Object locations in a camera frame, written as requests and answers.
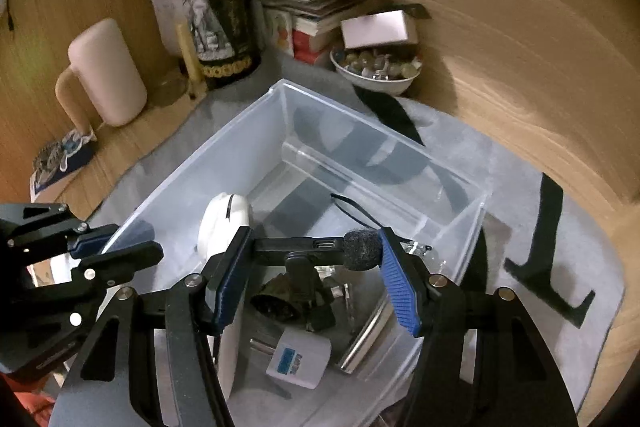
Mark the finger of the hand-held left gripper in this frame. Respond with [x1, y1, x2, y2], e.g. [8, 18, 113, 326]
[80, 239, 165, 303]
[67, 223, 123, 260]

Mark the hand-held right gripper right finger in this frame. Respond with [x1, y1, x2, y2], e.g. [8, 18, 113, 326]
[377, 227, 581, 427]

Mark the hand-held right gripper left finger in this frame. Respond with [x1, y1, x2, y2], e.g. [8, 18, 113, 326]
[50, 226, 253, 427]

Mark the dark toy figure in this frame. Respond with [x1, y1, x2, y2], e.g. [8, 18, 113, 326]
[250, 274, 338, 333]

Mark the silver metal bar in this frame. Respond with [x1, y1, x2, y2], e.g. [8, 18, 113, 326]
[334, 294, 398, 373]

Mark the black microphone with foam windscreen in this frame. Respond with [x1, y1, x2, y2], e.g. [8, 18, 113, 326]
[250, 227, 386, 308]

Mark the white charger plug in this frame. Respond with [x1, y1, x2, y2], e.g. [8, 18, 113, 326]
[250, 327, 333, 390]

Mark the clear plastic storage box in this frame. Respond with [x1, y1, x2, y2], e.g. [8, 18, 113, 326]
[87, 79, 488, 427]

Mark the person's left forearm orange sleeve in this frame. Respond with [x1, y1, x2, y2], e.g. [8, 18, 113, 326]
[0, 374, 56, 427]

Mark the white handheld electric device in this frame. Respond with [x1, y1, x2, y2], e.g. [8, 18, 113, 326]
[197, 192, 251, 403]

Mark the cartoon sticker card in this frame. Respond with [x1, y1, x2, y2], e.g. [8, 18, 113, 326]
[30, 129, 98, 202]

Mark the grey mat with black pattern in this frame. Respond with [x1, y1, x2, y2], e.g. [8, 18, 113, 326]
[47, 52, 626, 427]

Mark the pale pink mug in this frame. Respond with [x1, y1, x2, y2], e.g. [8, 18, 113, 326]
[55, 18, 148, 132]

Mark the clear glass jar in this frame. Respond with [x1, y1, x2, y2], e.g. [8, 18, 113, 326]
[150, 67, 196, 108]

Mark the white bowl of beads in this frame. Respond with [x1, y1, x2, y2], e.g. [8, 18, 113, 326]
[330, 44, 423, 96]

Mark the small yellow tube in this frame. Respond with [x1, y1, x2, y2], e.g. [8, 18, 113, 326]
[176, 23, 206, 100]

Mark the handwritten paper note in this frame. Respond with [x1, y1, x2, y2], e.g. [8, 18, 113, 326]
[146, 0, 188, 58]

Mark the small white cardboard box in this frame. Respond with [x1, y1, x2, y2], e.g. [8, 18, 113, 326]
[341, 9, 421, 50]

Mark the black cord lanyard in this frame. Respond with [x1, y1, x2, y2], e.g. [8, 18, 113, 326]
[330, 193, 431, 258]

